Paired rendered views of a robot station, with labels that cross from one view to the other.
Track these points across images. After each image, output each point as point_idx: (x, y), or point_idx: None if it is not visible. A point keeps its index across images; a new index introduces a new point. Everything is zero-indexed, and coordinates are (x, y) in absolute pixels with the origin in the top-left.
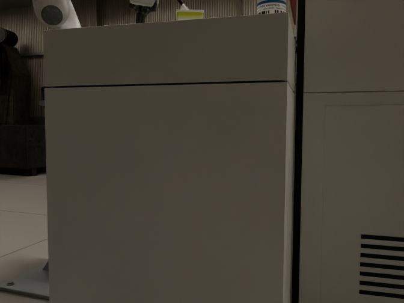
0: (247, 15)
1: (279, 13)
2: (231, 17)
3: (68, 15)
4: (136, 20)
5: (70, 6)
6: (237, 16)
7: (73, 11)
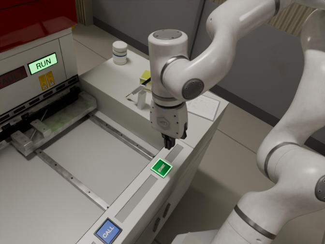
0: (140, 55)
1: (130, 51)
2: (145, 58)
3: (256, 159)
4: (174, 143)
5: (277, 182)
6: (143, 57)
7: (270, 188)
